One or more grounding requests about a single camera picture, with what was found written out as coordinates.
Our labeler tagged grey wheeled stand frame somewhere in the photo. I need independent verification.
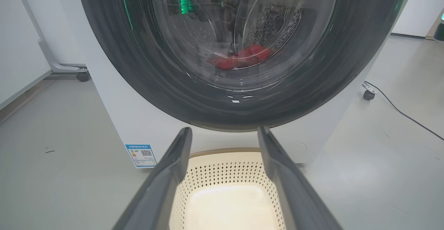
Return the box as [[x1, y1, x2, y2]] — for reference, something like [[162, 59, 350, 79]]
[[12, 0, 91, 82]]

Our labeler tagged red garment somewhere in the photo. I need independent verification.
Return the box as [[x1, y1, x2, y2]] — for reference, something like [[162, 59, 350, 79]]
[[208, 44, 275, 70]]

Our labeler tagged cream perforated laundry basket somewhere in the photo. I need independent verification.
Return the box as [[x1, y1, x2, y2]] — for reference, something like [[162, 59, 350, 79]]
[[169, 148, 287, 230]]

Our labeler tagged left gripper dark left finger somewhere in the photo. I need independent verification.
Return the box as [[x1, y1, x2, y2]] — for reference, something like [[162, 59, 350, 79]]
[[113, 127, 193, 230]]

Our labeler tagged black floor cable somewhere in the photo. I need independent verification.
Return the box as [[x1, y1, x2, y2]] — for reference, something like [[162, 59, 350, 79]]
[[364, 80, 444, 142]]

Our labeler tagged blue energy label sticker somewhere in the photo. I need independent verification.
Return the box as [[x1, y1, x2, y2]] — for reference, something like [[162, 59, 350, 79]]
[[125, 144, 157, 168]]

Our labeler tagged black caster wheel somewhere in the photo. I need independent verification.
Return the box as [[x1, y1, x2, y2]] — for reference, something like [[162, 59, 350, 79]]
[[362, 82, 379, 101]]

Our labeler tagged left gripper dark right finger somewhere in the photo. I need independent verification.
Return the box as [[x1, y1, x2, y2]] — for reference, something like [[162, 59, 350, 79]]
[[258, 126, 343, 230]]

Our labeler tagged round dark glass washer door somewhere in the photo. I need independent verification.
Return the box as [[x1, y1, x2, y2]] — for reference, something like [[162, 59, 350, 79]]
[[76, 0, 408, 132]]

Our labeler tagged white front-load washing machine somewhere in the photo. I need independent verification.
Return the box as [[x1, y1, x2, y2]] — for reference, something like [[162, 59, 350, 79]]
[[76, 0, 414, 169]]

